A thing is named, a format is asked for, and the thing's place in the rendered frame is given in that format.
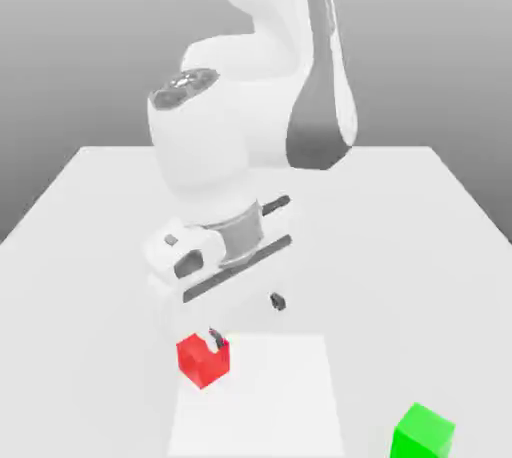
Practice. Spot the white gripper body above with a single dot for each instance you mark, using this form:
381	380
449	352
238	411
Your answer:
236	290

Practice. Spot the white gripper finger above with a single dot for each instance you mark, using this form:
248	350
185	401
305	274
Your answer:
213	343
277	301

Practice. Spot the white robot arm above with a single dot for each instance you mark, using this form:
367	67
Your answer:
200	138

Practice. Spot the small red cube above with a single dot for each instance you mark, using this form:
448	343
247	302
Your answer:
200	366

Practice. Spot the small green cube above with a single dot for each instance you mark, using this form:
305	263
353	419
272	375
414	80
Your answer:
422	434

